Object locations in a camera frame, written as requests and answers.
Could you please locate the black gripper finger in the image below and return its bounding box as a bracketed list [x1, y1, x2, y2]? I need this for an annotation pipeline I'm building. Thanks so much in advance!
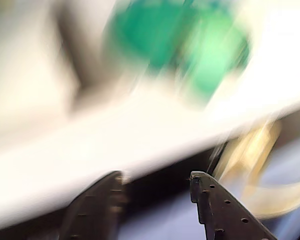
[189, 171, 279, 240]
[56, 170, 129, 240]

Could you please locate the dark green round recipient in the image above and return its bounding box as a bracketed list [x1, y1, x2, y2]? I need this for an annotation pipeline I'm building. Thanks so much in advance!
[106, 0, 198, 75]

